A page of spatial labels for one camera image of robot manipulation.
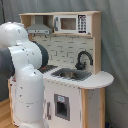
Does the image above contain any black toy stovetop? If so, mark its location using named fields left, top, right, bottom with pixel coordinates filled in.
left=39, top=65, right=58, bottom=73

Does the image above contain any black toy faucet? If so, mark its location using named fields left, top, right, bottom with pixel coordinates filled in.
left=75, top=51, right=93, bottom=70

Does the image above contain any wooden toy kitchen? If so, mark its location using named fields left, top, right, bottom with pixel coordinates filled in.
left=7, top=10, right=115, bottom=128

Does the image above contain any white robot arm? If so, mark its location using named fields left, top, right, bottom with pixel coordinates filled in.
left=0, top=23, right=48, bottom=128

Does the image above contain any grey range hood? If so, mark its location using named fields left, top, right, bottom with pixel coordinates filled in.
left=26, top=16, right=52, bottom=34

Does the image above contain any grey fridge door handle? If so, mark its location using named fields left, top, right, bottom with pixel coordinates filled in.
left=47, top=102, right=51, bottom=120

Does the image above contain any grey ice dispenser panel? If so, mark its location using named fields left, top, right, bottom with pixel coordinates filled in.
left=54, top=94, right=70, bottom=120

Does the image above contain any grey toy sink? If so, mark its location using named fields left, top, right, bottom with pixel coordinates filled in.
left=52, top=68, right=92, bottom=81

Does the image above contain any toy microwave oven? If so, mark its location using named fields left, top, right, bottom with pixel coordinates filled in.
left=54, top=14, right=91, bottom=34

